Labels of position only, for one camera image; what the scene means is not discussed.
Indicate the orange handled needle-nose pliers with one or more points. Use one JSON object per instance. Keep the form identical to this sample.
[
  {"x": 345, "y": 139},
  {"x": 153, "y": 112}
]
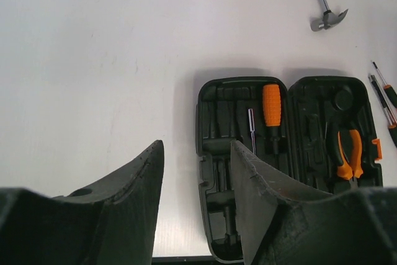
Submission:
[{"x": 344, "y": 146}]

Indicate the black orange handled screwdriver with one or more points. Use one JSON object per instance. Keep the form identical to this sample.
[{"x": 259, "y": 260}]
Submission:
[{"x": 252, "y": 129}]

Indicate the orange grip bit screwdriver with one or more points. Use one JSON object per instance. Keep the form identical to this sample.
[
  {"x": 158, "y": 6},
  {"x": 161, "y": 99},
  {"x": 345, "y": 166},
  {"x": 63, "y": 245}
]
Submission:
[{"x": 272, "y": 109}]

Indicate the small orange black precision screwdriver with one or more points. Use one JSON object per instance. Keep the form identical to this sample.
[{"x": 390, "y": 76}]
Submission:
[{"x": 389, "y": 90}]

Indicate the aluminium front frame rail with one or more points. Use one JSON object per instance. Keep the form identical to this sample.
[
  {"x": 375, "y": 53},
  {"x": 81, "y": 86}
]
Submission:
[{"x": 188, "y": 260}]

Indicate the black plastic tool case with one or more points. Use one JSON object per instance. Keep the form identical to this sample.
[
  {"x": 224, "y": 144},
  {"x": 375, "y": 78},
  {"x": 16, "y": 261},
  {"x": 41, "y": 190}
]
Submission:
[{"x": 309, "y": 107}]

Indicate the black handled claw hammer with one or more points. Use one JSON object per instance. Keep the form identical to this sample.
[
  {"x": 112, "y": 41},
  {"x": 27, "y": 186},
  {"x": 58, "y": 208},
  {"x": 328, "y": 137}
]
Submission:
[{"x": 328, "y": 20}]

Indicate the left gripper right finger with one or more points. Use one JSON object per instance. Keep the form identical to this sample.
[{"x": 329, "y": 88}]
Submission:
[{"x": 283, "y": 221}]

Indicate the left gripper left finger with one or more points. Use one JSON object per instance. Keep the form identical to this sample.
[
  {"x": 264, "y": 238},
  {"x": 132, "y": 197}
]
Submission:
[{"x": 111, "y": 221}]

